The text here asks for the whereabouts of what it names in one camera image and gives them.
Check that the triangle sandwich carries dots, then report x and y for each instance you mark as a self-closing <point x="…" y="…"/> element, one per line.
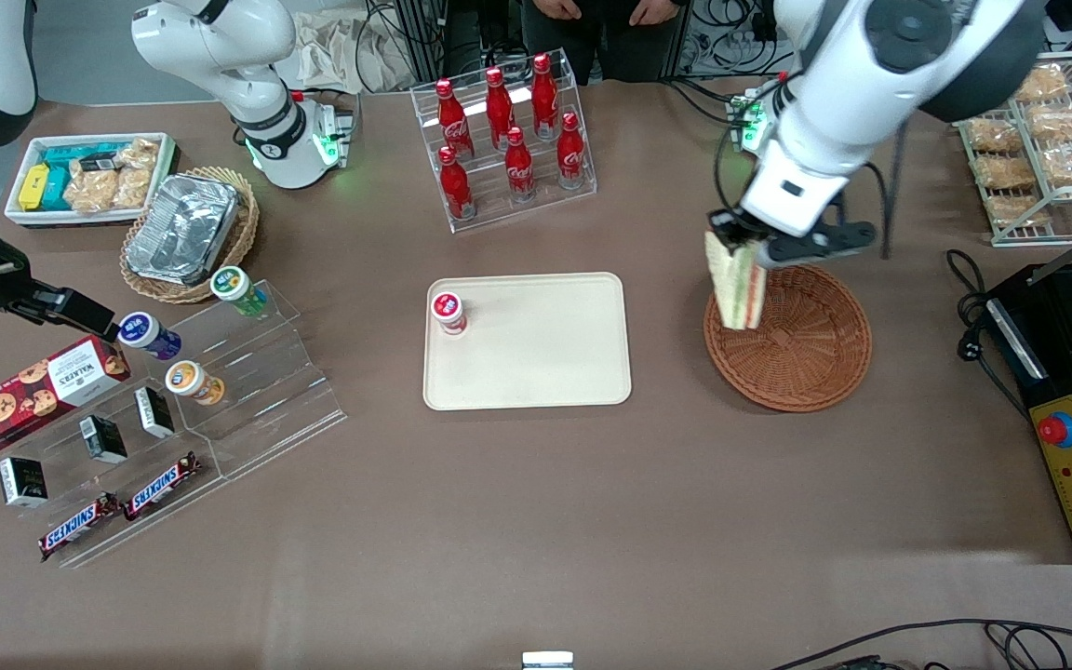
<point x="733" y="288"/>

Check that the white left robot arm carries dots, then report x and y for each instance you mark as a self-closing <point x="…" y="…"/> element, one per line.
<point x="834" y="102"/>

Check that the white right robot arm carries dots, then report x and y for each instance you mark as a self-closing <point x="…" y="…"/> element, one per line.
<point x="257" y="102"/>

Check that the oval light wicker basket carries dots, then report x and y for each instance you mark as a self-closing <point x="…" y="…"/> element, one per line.
<point x="164" y="288"/>

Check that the round brown wicker basket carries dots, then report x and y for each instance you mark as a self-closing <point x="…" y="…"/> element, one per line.
<point x="806" y="363"/>

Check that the aluminium foil tray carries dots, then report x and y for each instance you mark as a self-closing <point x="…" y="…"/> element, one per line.
<point x="182" y="228"/>

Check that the cream plastic tray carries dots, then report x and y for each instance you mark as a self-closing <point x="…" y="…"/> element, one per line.
<point x="527" y="354"/>

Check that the person's left hand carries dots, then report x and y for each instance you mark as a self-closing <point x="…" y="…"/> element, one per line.
<point x="655" y="10"/>

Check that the person's right hand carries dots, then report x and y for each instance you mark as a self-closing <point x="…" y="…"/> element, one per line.
<point x="559" y="8"/>

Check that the blue lid snack cup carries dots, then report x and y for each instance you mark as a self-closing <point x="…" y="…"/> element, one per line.
<point x="138" y="328"/>

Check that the white plastic bin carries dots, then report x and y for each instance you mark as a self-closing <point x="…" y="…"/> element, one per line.
<point x="61" y="220"/>

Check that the red Walkers cookie box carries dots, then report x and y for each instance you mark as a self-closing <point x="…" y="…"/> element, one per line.
<point x="33" y="391"/>

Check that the yellow snack pack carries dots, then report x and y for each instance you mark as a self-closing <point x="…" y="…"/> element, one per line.
<point x="33" y="186"/>

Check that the teal snack pack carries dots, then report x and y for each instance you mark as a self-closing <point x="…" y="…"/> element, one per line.
<point x="66" y="154"/>
<point x="57" y="191"/>

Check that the orange lid snack cup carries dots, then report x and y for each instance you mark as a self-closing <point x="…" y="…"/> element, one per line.
<point x="184" y="377"/>

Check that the small black box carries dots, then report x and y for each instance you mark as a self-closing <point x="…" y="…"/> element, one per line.
<point x="103" y="439"/>
<point x="154" y="412"/>
<point x="22" y="482"/>

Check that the green lid snack cup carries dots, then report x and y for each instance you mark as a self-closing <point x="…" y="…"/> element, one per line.
<point x="231" y="281"/>

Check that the red cola bottle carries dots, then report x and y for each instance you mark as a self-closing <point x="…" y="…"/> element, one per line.
<point x="544" y="93"/>
<point x="499" y="107"/>
<point x="455" y="186"/>
<point x="452" y="116"/>
<point x="519" y="167"/>
<point x="571" y="154"/>

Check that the Snickers bar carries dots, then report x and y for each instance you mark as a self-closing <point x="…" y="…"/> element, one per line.
<point x="80" y="526"/>
<point x="161" y="486"/>

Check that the clear acrylic stepped stand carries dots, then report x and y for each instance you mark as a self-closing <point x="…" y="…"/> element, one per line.
<point x="266" y="372"/>

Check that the person in black clothes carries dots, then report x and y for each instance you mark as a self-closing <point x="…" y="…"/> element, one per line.
<point x="606" y="46"/>

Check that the clear acrylic bottle rack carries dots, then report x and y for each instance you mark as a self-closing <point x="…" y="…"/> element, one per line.
<point x="489" y="209"/>

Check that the red lid snack cup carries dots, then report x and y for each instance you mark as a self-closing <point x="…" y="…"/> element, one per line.
<point x="446" y="305"/>

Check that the black appliance with yellow panel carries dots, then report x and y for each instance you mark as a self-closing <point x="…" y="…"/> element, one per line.
<point x="1057" y="326"/>

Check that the red emergency stop button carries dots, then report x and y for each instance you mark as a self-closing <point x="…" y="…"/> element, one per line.
<point x="1055" y="430"/>

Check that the beige cloth bag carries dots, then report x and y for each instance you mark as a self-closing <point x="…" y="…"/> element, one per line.
<point x="341" y="56"/>

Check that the white grey device block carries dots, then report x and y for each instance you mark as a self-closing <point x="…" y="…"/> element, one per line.
<point x="547" y="662"/>

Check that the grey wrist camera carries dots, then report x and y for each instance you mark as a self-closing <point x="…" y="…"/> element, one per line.
<point x="824" y="242"/>

